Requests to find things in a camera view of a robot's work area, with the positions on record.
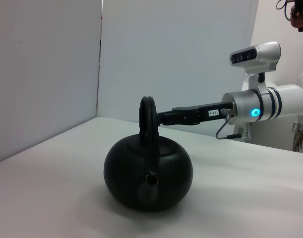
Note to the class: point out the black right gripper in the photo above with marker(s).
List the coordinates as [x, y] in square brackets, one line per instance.
[215, 109]

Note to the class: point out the black handheld controller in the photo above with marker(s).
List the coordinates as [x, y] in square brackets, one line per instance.
[301, 6]

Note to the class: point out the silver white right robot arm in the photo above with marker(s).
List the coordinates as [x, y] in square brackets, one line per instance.
[285, 101]

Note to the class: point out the metallic mannequin hand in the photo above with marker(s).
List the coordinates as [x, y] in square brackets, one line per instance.
[298, 138]

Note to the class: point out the white backdrop panel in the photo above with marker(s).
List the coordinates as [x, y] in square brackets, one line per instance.
[42, 74]
[166, 49]

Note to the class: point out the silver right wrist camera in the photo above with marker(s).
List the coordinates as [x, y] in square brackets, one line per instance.
[262, 53]

